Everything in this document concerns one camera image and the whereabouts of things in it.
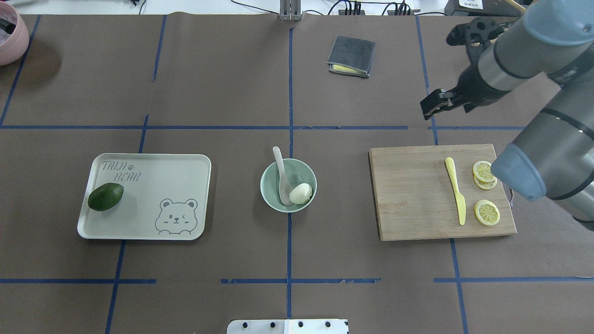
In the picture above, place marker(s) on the pink bowl with ice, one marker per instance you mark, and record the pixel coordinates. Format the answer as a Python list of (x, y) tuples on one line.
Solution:
[(14, 45)]

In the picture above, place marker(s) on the bamboo cutting board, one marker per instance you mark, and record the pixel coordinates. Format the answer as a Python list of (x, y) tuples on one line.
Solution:
[(414, 198)]

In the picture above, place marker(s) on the light green bowl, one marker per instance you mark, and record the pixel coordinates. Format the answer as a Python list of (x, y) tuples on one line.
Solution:
[(297, 173)]

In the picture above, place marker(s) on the white bear tray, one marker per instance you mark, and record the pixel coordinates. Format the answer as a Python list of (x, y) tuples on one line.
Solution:
[(165, 197)]

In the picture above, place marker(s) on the lower back lemon slice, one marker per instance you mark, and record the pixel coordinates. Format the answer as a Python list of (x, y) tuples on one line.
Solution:
[(485, 185)]

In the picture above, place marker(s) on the upper lemon slice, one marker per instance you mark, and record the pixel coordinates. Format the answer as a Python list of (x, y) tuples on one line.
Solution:
[(482, 171)]

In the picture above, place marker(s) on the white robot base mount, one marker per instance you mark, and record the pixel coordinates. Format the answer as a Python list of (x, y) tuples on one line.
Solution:
[(289, 326)]

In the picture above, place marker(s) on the yellow plastic knife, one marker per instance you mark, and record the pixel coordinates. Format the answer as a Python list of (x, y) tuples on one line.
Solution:
[(459, 198)]

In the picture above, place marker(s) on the wooden mug tree stand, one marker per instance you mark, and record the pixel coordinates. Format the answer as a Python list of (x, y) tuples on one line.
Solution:
[(521, 8)]

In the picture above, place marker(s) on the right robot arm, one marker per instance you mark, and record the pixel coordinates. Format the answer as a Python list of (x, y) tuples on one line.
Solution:
[(552, 157)]

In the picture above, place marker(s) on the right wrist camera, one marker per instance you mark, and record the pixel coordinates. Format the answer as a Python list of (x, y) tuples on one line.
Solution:
[(477, 35)]

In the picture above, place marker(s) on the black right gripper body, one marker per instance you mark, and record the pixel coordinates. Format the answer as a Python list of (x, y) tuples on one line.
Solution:
[(472, 85)]

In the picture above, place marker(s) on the aluminium frame post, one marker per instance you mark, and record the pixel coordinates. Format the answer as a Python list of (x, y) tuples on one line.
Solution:
[(290, 10)]

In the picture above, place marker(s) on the yellow sponge cloth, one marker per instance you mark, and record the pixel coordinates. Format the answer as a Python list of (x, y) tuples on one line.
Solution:
[(340, 69)]

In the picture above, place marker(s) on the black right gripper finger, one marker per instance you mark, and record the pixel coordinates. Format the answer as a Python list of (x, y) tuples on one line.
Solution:
[(436, 102)]

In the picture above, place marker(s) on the beige spoon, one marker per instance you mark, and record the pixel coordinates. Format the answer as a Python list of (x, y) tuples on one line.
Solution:
[(284, 187)]

